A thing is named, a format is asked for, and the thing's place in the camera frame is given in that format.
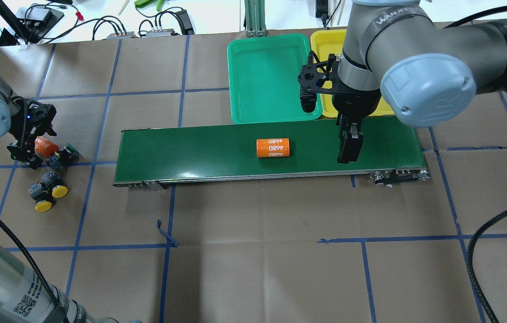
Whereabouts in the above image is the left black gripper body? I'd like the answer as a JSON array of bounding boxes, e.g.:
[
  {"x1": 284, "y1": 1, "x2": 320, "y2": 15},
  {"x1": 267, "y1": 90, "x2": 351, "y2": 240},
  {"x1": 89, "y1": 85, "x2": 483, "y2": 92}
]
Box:
[{"x1": 7, "y1": 101, "x2": 56, "y2": 170}]

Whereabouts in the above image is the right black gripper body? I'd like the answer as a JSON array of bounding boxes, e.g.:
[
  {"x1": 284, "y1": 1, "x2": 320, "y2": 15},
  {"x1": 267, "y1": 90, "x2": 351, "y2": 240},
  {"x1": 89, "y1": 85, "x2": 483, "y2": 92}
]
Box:
[{"x1": 332, "y1": 88, "x2": 381, "y2": 131}]

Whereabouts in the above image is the orange cylinder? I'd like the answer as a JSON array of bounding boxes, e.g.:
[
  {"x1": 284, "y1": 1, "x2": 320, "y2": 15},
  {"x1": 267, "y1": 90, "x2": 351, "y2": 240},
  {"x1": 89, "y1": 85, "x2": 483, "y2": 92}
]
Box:
[
  {"x1": 256, "y1": 138, "x2": 290, "y2": 158},
  {"x1": 35, "y1": 136, "x2": 60, "y2": 159}
]

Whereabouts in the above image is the green push button switch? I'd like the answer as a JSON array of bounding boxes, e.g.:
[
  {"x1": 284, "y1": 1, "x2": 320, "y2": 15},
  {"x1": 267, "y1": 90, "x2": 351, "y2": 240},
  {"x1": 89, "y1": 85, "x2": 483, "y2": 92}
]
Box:
[{"x1": 58, "y1": 144, "x2": 79, "y2": 167}]

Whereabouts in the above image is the yellow push button switch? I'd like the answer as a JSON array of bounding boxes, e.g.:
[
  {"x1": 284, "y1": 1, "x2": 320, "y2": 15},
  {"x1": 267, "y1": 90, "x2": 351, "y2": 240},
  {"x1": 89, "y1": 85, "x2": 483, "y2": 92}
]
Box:
[{"x1": 42, "y1": 171, "x2": 69, "y2": 199}]

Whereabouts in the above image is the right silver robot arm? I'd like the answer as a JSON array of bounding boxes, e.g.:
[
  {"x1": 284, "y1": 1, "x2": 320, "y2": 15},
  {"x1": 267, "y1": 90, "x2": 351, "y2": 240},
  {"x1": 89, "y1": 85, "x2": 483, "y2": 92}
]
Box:
[{"x1": 332, "y1": 0, "x2": 507, "y2": 163}]

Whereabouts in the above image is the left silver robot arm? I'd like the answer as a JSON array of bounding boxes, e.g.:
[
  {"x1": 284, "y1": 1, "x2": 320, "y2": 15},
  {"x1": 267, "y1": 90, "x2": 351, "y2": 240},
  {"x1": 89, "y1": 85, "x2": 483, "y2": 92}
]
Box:
[{"x1": 0, "y1": 75, "x2": 116, "y2": 323}]

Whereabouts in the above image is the green conveyor belt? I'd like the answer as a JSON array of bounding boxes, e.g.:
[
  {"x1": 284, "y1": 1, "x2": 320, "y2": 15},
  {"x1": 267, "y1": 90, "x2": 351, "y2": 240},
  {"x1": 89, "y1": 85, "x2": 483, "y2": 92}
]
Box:
[{"x1": 113, "y1": 116, "x2": 430, "y2": 189}]

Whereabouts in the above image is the yellow plastic tray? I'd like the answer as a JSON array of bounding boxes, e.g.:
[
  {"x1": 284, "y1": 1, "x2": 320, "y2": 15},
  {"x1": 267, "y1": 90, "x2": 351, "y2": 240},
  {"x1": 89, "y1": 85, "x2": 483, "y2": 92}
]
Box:
[{"x1": 310, "y1": 30, "x2": 394, "y2": 118}]

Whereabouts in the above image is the green plastic tray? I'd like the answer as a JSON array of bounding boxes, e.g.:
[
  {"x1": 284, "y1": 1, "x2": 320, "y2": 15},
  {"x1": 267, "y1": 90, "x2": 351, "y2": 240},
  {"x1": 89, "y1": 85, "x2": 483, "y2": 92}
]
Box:
[{"x1": 227, "y1": 33, "x2": 323, "y2": 124}]

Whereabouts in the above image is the brown paper table cover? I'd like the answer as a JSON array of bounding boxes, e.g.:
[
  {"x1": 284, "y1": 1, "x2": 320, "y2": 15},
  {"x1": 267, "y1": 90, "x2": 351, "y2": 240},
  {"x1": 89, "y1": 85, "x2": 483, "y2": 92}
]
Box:
[{"x1": 0, "y1": 34, "x2": 507, "y2": 323}]

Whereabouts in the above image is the black power adapter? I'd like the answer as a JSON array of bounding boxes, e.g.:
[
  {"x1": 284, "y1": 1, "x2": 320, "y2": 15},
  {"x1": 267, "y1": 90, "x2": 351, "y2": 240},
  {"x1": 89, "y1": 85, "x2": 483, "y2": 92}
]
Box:
[{"x1": 175, "y1": 10, "x2": 195, "y2": 35}]

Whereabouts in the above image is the aluminium frame post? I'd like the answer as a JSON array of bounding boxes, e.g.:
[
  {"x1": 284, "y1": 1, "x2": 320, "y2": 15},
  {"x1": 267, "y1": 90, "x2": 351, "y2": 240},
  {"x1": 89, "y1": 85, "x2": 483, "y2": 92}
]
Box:
[{"x1": 244, "y1": 0, "x2": 268, "y2": 37}]

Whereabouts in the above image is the green handled reacher tool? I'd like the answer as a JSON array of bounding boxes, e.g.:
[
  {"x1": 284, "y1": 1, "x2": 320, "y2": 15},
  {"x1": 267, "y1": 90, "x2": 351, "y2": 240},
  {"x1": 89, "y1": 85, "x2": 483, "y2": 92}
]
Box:
[{"x1": 134, "y1": 0, "x2": 167, "y2": 12}]

